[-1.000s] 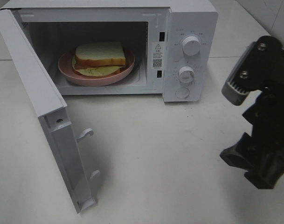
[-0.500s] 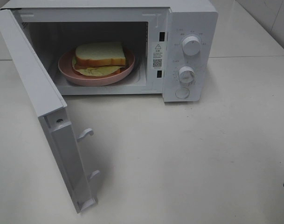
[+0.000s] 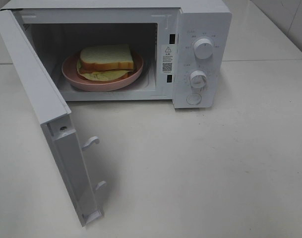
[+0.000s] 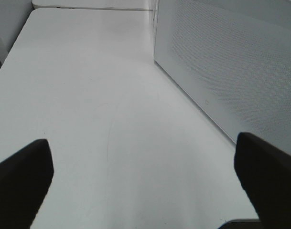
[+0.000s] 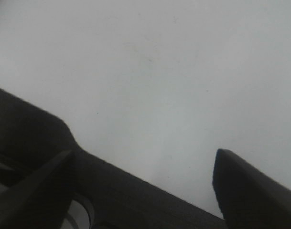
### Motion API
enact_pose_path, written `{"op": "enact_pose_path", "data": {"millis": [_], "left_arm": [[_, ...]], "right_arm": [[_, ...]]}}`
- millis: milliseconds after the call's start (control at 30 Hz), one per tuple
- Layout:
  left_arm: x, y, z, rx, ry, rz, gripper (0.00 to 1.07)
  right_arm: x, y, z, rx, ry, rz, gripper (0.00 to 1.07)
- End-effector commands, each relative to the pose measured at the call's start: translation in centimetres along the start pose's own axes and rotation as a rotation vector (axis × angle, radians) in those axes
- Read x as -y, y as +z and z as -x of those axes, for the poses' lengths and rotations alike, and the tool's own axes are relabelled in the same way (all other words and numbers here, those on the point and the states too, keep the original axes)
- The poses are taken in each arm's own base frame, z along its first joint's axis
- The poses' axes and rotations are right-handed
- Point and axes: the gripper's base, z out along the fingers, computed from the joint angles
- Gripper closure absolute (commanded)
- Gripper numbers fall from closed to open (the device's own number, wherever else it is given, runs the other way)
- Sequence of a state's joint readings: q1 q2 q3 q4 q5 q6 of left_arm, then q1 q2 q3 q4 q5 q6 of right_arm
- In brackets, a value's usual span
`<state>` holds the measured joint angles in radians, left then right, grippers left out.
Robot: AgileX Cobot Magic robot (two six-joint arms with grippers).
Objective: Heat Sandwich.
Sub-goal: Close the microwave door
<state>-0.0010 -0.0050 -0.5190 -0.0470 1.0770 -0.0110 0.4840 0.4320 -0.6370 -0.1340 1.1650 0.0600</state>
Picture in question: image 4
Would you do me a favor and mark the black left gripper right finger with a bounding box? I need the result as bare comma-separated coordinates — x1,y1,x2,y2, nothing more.
234,132,291,229

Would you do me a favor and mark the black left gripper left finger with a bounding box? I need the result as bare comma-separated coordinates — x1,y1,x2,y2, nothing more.
0,139,54,229

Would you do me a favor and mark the white microwave door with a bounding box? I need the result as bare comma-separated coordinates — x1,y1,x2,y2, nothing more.
154,0,291,155

